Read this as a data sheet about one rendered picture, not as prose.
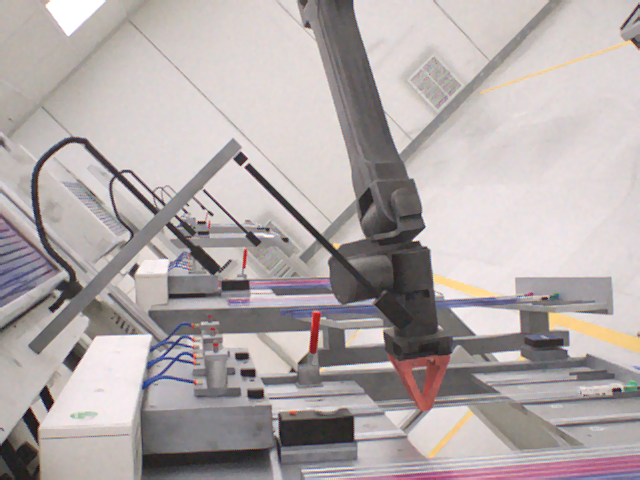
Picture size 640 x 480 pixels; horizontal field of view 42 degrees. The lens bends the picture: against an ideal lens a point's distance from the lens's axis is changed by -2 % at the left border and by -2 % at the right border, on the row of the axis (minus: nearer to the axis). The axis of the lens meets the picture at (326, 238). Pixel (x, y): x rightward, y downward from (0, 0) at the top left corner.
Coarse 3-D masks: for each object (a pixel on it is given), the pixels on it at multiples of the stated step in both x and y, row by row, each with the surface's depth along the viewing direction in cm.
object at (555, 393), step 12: (624, 384) 113; (456, 396) 109; (468, 396) 109; (480, 396) 109; (492, 396) 109; (504, 396) 109; (516, 396) 110; (528, 396) 110; (540, 396) 110; (552, 396) 110; (564, 396) 111; (576, 396) 111; (276, 408) 106; (288, 408) 106; (300, 408) 105; (312, 408) 106; (348, 408) 106; (360, 408) 106; (372, 408) 107; (384, 408) 107; (396, 408) 107; (408, 408) 107
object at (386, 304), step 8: (384, 296) 94; (392, 296) 94; (376, 304) 94; (384, 304) 94; (392, 304) 94; (400, 304) 94; (384, 312) 94; (392, 312) 94; (400, 312) 94; (408, 312) 95; (392, 320) 94; (400, 320) 94; (408, 320) 95; (400, 328) 94
